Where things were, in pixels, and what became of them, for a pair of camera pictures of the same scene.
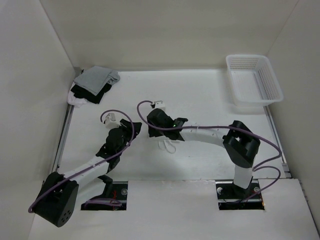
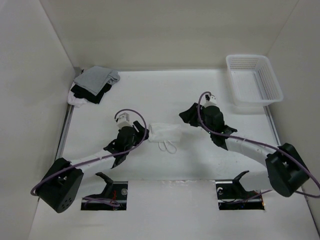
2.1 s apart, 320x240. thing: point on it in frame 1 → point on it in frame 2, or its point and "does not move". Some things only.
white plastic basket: [253, 81] does not move
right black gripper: [153, 132] → [190, 115]
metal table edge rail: [77, 72] does not move
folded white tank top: [78, 102] does not move
